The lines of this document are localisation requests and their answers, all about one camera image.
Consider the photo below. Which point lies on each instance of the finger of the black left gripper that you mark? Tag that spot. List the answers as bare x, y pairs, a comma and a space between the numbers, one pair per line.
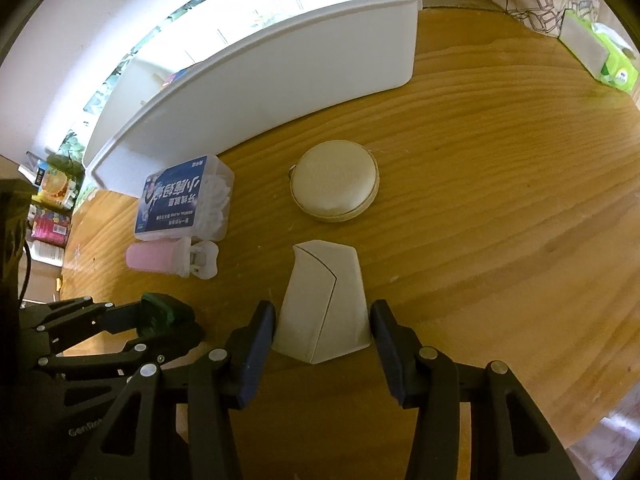
163, 324

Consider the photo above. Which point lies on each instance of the red printed can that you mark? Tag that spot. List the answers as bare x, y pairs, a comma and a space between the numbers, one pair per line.
50, 227

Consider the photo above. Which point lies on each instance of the pink cylindrical case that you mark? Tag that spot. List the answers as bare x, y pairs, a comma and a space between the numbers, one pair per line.
179, 257

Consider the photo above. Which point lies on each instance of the orange juice carton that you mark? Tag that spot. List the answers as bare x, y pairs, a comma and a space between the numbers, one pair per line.
55, 188

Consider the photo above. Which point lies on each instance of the green tissue pack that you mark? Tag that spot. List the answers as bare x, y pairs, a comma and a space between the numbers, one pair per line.
607, 56

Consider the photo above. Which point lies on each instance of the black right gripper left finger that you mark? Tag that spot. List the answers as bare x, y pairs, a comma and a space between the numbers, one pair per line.
175, 423

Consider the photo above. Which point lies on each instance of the blue floss pick box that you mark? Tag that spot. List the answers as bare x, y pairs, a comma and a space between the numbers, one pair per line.
191, 199

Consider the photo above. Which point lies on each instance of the white plastic storage bin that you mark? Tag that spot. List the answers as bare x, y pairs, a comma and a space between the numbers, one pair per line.
328, 53

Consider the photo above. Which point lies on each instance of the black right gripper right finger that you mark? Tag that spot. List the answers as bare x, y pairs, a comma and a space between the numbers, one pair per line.
510, 437

